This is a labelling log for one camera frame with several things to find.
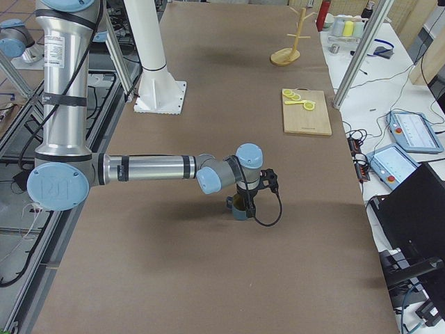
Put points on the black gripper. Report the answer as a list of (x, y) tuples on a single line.
[(244, 193)]

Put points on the blue mug yellow inside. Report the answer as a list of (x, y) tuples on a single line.
[(237, 206)]

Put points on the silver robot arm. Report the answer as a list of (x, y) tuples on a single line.
[(66, 169), (17, 42)]

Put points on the wooden cup storage rack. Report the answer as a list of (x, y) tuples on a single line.
[(287, 56)]

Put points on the small steel cup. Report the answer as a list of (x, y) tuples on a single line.
[(334, 49)]

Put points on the clear cup tray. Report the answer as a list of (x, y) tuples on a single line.
[(347, 40)]

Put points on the grey plastic cup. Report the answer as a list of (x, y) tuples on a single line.
[(338, 27)]

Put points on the yellow plastic cup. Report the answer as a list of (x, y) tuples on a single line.
[(348, 28)]

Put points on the light blue plastic cup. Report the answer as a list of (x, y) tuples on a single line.
[(358, 29)]

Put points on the wooden cutting board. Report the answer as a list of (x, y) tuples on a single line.
[(298, 120)]

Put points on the yellow toy knife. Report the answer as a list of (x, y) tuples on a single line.
[(288, 102)]

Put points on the single lemon slice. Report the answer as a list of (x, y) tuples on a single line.
[(309, 105)]

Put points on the lemon slice stack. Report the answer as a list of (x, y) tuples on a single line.
[(290, 95)]

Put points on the near blue teach pendant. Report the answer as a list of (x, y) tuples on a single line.
[(392, 165)]

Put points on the blue teach pendant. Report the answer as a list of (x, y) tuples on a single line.
[(392, 165), (413, 133)]

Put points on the white side table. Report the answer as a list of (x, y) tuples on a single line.
[(382, 85)]

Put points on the far blue teach pendant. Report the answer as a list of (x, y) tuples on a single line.
[(413, 133)]

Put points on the red bottle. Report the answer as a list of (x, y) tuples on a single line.
[(322, 14)]

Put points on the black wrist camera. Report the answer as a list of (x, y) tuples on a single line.
[(268, 180)]

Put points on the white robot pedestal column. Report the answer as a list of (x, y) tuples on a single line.
[(158, 90)]

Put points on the aluminium frame post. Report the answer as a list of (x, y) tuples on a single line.
[(370, 33)]

